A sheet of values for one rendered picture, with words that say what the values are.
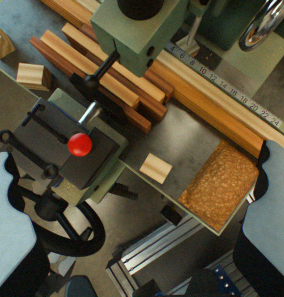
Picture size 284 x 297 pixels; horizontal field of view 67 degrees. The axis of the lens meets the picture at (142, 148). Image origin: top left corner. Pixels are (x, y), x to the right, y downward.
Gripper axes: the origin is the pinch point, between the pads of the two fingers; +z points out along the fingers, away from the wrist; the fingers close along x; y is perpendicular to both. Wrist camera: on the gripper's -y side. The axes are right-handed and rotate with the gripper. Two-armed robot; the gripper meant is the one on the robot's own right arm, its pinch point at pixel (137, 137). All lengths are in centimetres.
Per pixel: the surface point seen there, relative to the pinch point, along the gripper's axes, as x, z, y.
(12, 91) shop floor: -77, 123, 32
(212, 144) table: 13.3, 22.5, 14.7
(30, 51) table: -19.9, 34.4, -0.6
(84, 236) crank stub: -14.3, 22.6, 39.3
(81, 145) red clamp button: -7.2, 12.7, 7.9
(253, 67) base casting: 27.6, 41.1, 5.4
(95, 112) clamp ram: -6.6, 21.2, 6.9
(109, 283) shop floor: -21, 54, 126
